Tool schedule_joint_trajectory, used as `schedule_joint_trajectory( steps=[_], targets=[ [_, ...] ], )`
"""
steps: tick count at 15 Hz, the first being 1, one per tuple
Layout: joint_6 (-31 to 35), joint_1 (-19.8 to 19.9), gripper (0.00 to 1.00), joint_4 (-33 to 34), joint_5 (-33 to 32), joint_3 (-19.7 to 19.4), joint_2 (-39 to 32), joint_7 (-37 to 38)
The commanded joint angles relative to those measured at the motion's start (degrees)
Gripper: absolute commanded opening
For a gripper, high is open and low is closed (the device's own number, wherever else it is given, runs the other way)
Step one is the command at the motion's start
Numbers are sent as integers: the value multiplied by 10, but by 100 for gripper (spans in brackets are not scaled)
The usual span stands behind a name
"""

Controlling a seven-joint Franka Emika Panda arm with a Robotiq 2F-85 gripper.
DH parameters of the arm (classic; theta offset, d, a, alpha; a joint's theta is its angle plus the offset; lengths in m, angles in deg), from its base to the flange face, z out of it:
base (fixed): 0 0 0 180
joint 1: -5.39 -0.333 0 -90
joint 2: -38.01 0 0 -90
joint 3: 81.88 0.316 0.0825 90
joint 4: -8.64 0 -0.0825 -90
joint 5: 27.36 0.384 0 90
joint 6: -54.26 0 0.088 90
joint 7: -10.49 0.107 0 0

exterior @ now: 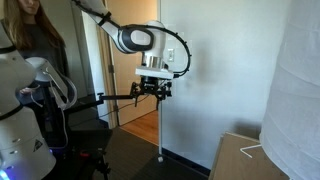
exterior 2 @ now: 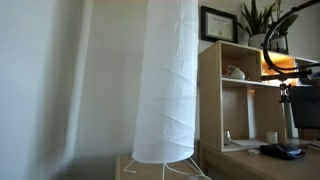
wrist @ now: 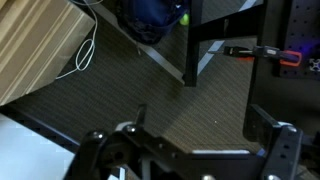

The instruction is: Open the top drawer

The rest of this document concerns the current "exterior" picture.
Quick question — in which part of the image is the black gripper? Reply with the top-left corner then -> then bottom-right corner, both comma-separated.
130,77 -> 174,110

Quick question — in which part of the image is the white looped cable bundle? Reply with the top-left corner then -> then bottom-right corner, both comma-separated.
25,56 -> 78,149

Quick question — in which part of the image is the black baseboard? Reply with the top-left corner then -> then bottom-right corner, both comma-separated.
161,148 -> 212,176

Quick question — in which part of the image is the long-haired person in grey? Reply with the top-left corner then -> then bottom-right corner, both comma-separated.
1,0 -> 70,104

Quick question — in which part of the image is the black robot stand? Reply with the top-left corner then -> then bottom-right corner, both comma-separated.
39,83 -> 114,180

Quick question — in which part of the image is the light wooden door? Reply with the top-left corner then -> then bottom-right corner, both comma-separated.
106,0 -> 159,127

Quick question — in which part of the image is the black tripod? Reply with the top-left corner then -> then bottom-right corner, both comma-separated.
94,149 -> 113,180

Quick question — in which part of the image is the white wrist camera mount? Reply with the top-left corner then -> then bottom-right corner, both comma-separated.
134,65 -> 175,80

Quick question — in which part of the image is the light wood drawer cabinet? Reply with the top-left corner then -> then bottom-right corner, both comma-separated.
209,131 -> 291,180

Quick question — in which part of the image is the white light switch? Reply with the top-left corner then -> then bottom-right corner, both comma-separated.
167,48 -> 176,63

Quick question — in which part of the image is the white stand pole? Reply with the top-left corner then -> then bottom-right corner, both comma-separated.
157,99 -> 165,164

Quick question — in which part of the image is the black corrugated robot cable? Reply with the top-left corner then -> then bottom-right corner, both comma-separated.
71,0 -> 193,79

